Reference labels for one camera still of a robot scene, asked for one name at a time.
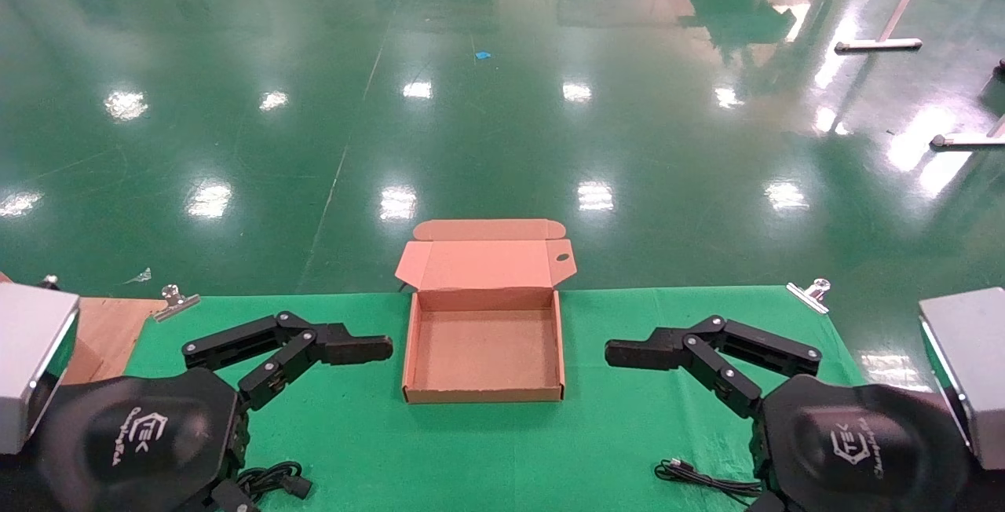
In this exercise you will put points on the green table cloth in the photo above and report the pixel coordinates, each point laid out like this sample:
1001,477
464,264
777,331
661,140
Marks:
471,449

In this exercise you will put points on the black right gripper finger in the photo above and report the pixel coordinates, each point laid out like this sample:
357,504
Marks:
722,378
769,343

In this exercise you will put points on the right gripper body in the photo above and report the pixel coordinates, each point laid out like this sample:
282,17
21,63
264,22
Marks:
864,449

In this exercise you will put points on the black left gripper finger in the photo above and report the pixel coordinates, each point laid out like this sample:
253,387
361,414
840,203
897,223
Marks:
259,331
275,374

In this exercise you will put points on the white table leg with foot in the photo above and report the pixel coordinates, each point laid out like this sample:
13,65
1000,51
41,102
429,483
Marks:
875,45

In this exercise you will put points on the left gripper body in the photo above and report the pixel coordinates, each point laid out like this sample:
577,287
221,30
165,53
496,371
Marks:
141,441

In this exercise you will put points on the open brown cardboard mailer box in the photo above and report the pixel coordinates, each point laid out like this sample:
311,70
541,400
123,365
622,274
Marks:
483,347

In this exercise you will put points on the white table foot bar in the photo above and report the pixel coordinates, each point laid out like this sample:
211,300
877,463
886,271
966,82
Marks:
966,140

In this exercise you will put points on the silver binder clip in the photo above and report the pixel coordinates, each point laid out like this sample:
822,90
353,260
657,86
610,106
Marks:
809,296
177,304

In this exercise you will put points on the black caster wheel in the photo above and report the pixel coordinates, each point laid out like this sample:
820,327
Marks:
1000,69

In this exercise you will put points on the clear tape scrap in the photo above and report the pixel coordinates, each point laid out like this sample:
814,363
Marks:
140,276

